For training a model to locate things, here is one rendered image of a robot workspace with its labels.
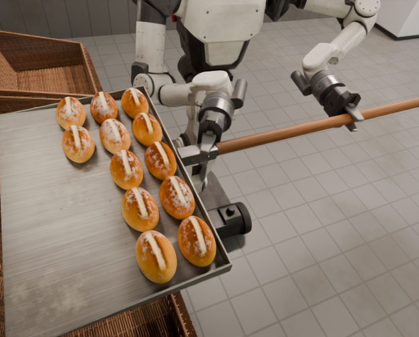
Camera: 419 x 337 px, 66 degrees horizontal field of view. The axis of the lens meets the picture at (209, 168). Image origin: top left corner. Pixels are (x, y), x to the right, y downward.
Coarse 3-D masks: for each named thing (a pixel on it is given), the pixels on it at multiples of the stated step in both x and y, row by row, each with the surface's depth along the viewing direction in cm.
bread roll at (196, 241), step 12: (192, 216) 60; (180, 228) 59; (192, 228) 56; (204, 228) 57; (180, 240) 57; (192, 240) 56; (204, 240) 56; (192, 252) 55; (204, 252) 55; (204, 264) 56
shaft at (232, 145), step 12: (372, 108) 92; (384, 108) 93; (396, 108) 95; (408, 108) 97; (324, 120) 85; (336, 120) 86; (348, 120) 88; (264, 132) 79; (276, 132) 80; (288, 132) 81; (300, 132) 83; (216, 144) 74; (228, 144) 75; (240, 144) 76; (252, 144) 78
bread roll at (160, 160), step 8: (152, 144) 70; (160, 144) 69; (152, 152) 68; (160, 152) 68; (168, 152) 68; (152, 160) 68; (160, 160) 67; (168, 160) 67; (152, 168) 68; (160, 168) 67; (168, 168) 67; (160, 176) 67; (168, 176) 68
